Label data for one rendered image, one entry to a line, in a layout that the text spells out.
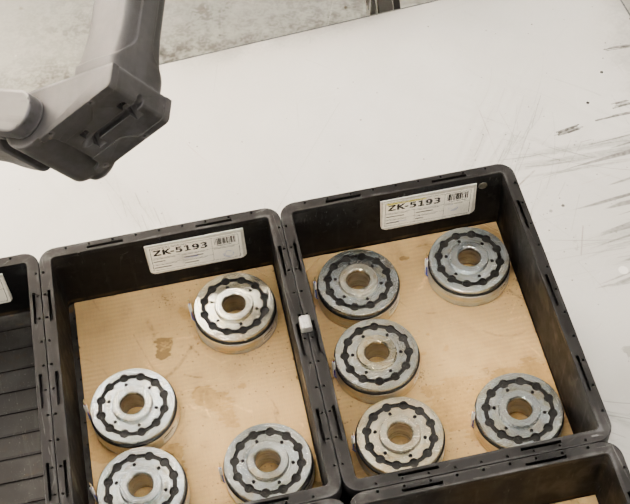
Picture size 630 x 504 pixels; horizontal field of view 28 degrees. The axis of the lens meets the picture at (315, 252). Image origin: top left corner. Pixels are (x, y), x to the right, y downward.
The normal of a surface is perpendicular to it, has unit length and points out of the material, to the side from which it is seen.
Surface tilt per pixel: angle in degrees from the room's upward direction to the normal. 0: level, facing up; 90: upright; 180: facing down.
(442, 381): 0
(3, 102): 34
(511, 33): 0
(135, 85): 59
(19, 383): 0
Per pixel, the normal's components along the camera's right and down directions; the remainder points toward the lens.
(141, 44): 0.81, -0.18
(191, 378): -0.05, -0.58
